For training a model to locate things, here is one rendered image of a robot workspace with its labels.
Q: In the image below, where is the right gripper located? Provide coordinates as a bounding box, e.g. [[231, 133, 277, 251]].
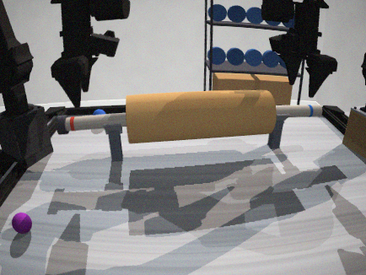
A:
[[278, 24, 337, 98]]

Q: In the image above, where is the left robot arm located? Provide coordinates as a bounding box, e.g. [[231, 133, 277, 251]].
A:
[[0, 0, 130, 119]]

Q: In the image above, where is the blue ball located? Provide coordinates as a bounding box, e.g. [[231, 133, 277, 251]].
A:
[[93, 110, 105, 116]]

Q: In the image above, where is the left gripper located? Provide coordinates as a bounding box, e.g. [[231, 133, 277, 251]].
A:
[[51, 22, 100, 107]]

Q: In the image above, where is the purple ball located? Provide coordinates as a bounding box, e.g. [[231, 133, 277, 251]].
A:
[[12, 213, 32, 234]]

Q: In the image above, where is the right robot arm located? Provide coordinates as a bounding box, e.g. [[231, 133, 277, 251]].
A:
[[261, 0, 366, 85]]

